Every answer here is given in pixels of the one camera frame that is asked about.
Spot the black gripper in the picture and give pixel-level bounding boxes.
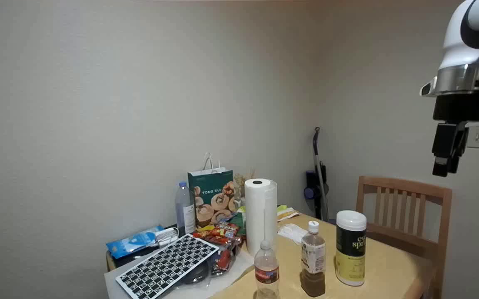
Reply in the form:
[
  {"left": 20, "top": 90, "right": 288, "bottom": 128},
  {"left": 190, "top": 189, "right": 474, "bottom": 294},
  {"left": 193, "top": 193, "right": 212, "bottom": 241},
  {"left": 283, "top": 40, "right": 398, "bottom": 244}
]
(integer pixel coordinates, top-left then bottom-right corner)
[{"left": 431, "top": 121, "right": 471, "bottom": 178}]

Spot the brown liquid bottle white cap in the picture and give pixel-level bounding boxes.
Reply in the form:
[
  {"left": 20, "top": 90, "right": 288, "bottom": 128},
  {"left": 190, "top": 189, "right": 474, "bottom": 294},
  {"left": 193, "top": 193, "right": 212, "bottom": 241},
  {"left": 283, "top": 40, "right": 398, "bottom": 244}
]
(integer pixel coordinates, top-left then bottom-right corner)
[{"left": 300, "top": 219, "right": 328, "bottom": 297}]

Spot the white paper towel roll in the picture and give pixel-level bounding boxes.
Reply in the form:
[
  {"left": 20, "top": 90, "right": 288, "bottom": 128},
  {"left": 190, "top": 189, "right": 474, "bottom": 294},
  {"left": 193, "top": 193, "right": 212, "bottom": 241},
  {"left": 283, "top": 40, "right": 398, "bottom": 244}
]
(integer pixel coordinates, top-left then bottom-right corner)
[{"left": 243, "top": 176, "right": 280, "bottom": 258}]

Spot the clear bottle red label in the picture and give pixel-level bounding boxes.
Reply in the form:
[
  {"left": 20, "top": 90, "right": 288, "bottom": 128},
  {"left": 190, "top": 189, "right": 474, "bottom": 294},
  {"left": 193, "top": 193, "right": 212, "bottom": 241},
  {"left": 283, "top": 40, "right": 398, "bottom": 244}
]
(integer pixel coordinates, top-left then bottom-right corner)
[{"left": 253, "top": 238, "right": 282, "bottom": 299}]

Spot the clear water bottle blue cap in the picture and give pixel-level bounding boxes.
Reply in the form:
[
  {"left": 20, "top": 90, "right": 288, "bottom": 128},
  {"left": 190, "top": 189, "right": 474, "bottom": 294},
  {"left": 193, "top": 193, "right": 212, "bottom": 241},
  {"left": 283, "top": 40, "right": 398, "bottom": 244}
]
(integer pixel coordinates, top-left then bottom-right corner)
[{"left": 173, "top": 181, "right": 193, "bottom": 236}]

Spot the wooden chair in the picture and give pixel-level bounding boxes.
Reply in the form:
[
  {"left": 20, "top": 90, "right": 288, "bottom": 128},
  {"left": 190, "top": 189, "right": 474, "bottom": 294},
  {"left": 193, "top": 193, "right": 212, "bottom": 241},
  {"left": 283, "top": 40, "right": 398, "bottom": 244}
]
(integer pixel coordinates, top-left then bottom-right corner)
[{"left": 355, "top": 175, "right": 454, "bottom": 299}]

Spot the black purple vacuum cleaner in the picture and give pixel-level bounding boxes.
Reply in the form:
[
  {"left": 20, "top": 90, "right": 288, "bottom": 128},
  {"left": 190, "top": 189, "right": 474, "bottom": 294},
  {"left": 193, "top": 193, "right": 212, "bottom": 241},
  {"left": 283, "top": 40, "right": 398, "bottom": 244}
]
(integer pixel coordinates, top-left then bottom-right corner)
[{"left": 303, "top": 125, "right": 330, "bottom": 221}]

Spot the yellow wet wipes pack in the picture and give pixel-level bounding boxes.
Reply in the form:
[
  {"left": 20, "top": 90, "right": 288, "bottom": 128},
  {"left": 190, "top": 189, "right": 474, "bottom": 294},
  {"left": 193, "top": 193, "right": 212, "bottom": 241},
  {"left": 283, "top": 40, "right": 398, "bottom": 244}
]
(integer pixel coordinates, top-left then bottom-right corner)
[{"left": 277, "top": 204, "right": 303, "bottom": 224}]

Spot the white plastic sachet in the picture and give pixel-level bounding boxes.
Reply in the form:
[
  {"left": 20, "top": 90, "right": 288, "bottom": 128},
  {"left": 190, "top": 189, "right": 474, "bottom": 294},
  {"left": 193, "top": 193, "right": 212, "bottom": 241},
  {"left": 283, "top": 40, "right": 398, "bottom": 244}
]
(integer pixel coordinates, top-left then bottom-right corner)
[{"left": 277, "top": 223, "right": 310, "bottom": 246}]

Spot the red snack bag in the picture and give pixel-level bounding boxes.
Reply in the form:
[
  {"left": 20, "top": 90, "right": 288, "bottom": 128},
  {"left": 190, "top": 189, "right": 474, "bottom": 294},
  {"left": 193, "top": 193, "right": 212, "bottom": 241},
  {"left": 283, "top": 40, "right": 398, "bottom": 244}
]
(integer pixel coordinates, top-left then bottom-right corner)
[{"left": 190, "top": 223, "right": 245, "bottom": 278}]

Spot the green gift bag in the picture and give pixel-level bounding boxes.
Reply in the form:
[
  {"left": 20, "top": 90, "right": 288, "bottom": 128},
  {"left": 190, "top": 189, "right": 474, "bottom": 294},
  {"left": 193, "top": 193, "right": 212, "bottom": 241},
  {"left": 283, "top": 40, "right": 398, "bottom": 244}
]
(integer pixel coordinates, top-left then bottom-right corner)
[{"left": 187, "top": 155, "right": 237, "bottom": 228}]

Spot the black white checkerboard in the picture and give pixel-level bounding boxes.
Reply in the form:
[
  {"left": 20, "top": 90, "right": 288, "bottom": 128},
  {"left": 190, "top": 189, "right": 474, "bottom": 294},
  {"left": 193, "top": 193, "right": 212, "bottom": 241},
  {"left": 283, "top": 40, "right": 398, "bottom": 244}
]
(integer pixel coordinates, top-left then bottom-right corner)
[{"left": 115, "top": 233, "right": 222, "bottom": 299}]

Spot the blue tissue pack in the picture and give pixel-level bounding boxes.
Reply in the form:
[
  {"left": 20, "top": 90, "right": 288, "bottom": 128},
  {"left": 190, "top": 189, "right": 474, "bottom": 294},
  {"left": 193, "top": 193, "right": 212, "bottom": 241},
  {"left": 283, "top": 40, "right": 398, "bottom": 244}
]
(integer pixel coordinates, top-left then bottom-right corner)
[{"left": 105, "top": 224, "right": 180, "bottom": 263}]

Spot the white light switch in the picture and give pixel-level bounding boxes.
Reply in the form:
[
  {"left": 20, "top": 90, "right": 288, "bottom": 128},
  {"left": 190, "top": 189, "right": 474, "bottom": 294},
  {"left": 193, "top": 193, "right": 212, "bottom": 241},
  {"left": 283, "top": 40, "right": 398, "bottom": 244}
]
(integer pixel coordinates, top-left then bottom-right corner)
[{"left": 466, "top": 123, "right": 479, "bottom": 150}]

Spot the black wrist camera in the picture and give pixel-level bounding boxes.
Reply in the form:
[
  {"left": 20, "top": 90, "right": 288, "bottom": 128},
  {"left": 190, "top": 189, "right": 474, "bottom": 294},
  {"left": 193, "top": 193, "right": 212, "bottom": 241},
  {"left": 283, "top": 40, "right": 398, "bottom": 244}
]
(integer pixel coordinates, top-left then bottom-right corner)
[{"left": 431, "top": 91, "right": 479, "bottom": 125}]

